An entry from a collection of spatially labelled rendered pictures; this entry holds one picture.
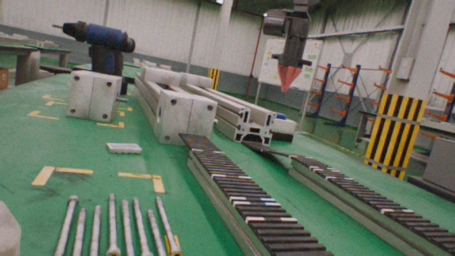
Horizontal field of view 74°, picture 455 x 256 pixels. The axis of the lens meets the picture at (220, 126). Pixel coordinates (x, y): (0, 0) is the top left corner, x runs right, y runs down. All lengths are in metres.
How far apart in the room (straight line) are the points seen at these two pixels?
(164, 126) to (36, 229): 0.33
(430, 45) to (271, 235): 3.78
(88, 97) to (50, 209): 0.41
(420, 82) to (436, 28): 0.57
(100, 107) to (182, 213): 0.42
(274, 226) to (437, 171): 0.65
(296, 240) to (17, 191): 0.27
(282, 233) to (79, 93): 0.54
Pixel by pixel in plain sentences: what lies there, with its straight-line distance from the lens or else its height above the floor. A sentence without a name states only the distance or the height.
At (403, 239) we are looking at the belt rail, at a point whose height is 0.79.
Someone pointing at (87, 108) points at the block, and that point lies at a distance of 0.70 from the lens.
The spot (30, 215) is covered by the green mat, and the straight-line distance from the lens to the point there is 0.31.
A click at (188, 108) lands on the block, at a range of 0.57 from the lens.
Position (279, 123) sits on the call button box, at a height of 0.83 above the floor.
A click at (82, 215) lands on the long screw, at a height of 0.79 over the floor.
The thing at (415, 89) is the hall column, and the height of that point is 1.20.
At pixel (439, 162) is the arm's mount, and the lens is 0.88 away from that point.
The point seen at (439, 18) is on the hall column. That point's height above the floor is 1.95.
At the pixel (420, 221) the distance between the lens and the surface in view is 0.42.
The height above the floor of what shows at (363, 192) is 0.81.
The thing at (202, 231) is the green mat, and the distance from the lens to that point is 0.31.
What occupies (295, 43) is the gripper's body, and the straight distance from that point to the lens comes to 0.88.
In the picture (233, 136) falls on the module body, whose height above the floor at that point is 0.79.
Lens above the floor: 0.93
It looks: 9 degrees down
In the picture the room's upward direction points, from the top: 12 degrees clockwise
